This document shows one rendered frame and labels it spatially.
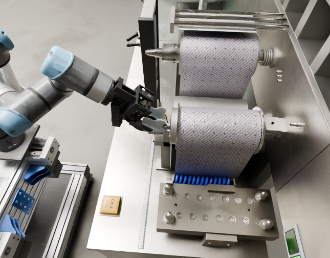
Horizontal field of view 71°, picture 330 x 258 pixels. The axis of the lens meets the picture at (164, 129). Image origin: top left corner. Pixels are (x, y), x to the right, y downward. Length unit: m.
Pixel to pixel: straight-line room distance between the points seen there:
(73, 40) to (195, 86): 2.86
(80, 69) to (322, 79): 0.57
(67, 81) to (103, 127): 1.78
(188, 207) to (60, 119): 1.95
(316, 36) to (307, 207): 0.46
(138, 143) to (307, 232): 0.75
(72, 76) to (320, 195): 0.61
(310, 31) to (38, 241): 1.78
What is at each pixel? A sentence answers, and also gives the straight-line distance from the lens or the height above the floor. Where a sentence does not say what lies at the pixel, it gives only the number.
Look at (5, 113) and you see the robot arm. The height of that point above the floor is 1.43.
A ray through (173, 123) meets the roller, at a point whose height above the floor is 1.30.
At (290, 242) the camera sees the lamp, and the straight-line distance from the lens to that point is 0.74.
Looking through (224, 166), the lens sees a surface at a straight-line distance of 0.82.
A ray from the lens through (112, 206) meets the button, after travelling 0.97.
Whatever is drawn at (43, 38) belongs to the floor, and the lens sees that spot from 3.75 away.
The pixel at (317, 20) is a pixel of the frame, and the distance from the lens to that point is 0.77.
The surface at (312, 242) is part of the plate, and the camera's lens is 0.66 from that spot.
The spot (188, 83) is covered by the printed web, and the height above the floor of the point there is 1.27.
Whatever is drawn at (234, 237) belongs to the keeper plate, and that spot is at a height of 1.02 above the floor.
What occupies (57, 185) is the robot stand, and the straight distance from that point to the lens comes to 1.92.
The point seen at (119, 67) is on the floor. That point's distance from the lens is 2.93.
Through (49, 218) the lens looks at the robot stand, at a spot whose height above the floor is 0.21.
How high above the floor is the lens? 1.83
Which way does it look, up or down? 55 degrees down
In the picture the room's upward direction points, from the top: straight up
